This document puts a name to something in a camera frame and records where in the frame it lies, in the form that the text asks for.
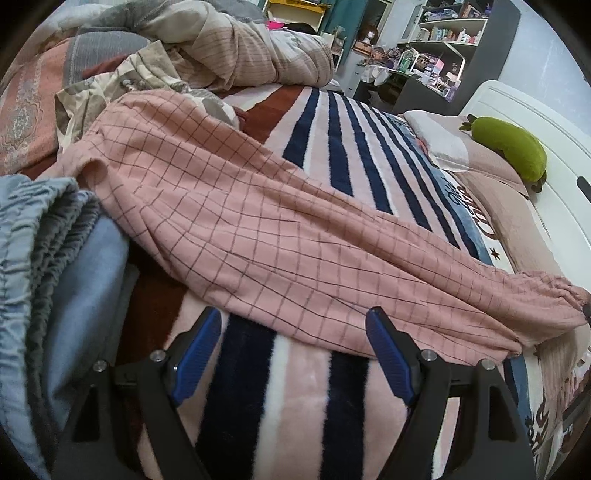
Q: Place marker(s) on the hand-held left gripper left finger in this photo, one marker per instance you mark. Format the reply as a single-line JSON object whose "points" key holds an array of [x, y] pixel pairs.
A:
{"points": [[198, 355]]}

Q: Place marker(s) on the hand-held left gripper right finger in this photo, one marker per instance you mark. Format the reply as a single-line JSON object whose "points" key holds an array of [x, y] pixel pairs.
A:
{"points": [[390, 357]]}

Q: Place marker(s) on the pink checked pants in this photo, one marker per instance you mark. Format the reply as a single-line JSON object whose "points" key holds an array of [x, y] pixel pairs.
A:
{"points": [[277, 230]]}

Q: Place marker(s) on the blue grey folded pants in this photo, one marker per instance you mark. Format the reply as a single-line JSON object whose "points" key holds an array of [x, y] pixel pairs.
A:
{"points": [[27, 240]]}

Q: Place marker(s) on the striped plush blanket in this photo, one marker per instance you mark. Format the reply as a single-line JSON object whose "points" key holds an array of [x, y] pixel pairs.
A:
{"points": [[295, 406]]}

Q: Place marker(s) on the white pillow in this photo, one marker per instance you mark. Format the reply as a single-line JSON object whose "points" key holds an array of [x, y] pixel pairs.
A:
{"points": [[436, 134]]}

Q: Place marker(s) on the green plush toy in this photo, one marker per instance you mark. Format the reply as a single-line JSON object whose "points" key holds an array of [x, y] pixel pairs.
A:
{"points": [[508, 143]]}

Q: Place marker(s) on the white headboard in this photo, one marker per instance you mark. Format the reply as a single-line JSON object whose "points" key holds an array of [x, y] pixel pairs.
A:
{"points": [[568, 152]]}

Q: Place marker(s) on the cluttered dark shelf unit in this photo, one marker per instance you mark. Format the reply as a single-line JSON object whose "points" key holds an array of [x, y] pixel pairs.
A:
{"points": [[406, 78]]}

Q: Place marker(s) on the beige floral cloth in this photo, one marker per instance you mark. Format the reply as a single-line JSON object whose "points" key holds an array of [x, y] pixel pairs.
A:
{"points": [[138, 74]]}

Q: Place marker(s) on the pink grey patterned bedcover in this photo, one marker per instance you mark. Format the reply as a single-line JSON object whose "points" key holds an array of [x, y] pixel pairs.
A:
{"points": [[37, 101]]}

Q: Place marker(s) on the beige checked quilt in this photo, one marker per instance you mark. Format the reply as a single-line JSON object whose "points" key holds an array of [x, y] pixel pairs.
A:
{"points": [[240, 50]]}

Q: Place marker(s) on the mannequin head with wig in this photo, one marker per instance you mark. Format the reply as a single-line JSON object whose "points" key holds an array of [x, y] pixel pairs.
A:
{"points": [[368, 34]]}

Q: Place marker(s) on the teal curtain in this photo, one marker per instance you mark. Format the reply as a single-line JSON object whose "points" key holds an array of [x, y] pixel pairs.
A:
{"points": [[344, 14]]}

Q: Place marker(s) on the yellow shelf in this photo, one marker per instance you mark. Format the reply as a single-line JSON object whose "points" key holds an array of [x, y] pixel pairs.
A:
{"points": [[295, 11]]}

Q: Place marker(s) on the white wall shelf with bottles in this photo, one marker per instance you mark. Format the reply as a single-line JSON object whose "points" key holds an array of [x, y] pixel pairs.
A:
{"points": [[452, 32]]}

